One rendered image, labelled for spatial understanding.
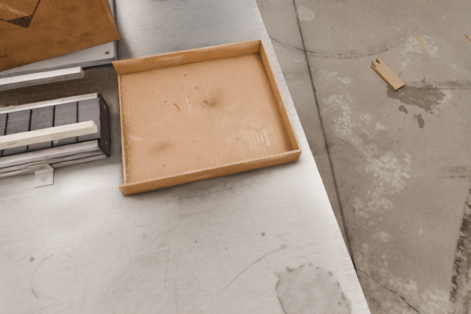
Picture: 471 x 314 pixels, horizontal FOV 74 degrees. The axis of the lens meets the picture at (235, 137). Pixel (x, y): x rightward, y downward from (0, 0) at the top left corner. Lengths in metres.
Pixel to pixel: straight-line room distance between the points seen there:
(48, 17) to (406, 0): 2.12
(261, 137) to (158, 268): 0.27
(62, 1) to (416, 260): 1.45
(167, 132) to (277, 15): 1.58
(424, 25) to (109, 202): 2.07
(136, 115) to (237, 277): 0.34
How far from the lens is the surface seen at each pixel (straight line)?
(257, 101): 0.62
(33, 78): 0.57
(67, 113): 0.61
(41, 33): 0.71
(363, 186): 1.54
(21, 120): 0.64
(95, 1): 0.67
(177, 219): 0.53
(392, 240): 1.51
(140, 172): 0.57
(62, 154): 0.59
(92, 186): 0.59
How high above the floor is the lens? 1.34
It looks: 62 degrees down
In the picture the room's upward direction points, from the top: 2 degrees clockwise
